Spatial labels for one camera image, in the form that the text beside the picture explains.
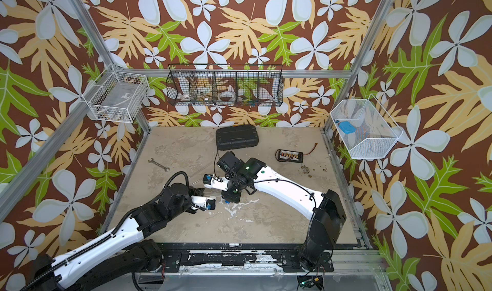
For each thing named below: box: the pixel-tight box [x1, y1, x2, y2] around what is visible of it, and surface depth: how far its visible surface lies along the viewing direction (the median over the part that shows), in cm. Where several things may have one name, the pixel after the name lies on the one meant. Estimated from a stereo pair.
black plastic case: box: [215, 124, 259, 150], surface depth 111 cm
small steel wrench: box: [147, 157, 171, 172], surface depth 106 cm
